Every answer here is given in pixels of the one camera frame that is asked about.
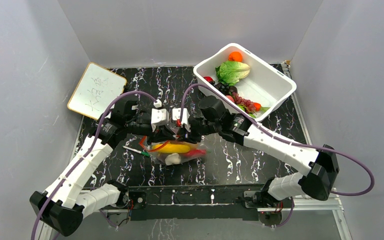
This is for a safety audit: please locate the white toy radish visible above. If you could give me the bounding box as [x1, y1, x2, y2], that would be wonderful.
[164, 153, 182, 166]

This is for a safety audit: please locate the red toy chili pepper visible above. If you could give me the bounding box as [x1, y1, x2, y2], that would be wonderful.
[183, 149, 207, 159]

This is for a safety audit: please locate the green capped marker pen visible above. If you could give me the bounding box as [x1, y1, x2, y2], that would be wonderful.
[123, 145, 150, 157]

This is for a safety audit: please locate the dark toy grape bunch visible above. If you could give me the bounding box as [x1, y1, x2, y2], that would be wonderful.
[214, 82, 238, 97]

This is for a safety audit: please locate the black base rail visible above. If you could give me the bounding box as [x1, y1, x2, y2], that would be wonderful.
[105, 183, 296, 229]

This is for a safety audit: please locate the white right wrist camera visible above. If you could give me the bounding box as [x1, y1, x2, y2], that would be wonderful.
[171, 108, 191, 132]

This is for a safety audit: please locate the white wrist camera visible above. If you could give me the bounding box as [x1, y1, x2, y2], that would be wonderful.
[150, 108, 170, 132]
[171, 108, 191, 132]

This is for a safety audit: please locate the white dry-erase board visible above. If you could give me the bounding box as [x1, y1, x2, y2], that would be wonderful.
[67, 62, 127, 120]

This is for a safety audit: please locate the yellow toy banana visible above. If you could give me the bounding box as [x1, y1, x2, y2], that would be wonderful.
[150, 142, 191, 154]

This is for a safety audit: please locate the red toy grape bunch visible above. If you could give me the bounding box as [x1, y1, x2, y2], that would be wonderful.
[230, 92, 260, 114]

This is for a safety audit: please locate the clear zip bag orange zipper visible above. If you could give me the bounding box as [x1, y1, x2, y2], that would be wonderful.
[139, 136, 209, 166]

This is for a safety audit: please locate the red toy apple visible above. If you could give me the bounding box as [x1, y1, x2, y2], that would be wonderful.
[203, 76, 214, 83]

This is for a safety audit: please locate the green toy lettuce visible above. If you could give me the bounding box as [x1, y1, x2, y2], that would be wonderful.
[215, 60, 251, 86]

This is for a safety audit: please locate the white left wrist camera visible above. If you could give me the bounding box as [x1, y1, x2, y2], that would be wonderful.
[150, 108, 170, 132]

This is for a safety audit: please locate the orange toy fruit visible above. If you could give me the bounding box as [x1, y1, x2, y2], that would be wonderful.
[228, 51, 243, 62]

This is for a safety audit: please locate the white plastic bin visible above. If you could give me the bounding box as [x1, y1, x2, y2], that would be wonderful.
[193, 43, 297, 122]

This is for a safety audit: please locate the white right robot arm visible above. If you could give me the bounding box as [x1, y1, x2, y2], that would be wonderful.
[172, 95, 339, 208]

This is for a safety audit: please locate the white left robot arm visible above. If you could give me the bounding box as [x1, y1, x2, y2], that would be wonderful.
[29, 96, 169, 239]

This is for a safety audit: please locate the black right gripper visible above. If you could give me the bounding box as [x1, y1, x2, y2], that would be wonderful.
[176, 116, 220, 144]

